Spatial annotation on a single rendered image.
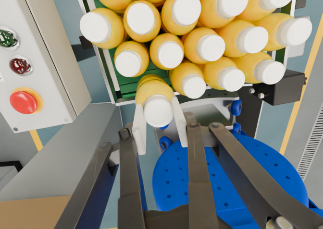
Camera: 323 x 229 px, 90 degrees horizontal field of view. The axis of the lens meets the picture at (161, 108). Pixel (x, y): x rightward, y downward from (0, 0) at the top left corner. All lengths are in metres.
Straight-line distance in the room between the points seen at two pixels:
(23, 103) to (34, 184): 0.59
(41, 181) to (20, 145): 1.23
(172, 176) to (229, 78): 0.22
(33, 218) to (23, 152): 1.55
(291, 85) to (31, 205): 0.73
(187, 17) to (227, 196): 0.30
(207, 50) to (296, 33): 0.14
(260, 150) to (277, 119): 1.55
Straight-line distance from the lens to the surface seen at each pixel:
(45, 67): 0.29
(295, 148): 2.34
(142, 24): 0.26
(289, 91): 0.48
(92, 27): 0.27
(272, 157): 0.42
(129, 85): 0.46
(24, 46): 0.29
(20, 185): 0.89
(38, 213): 0.60
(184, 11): 0.27
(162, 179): 0.37
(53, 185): 0.81
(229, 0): 0.29
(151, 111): 0.20
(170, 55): 0.27
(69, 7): 1.46
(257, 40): 0.31
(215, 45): 0.28
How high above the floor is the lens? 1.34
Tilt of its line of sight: 66 degrees down
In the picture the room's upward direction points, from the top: 171 degrees clockwise
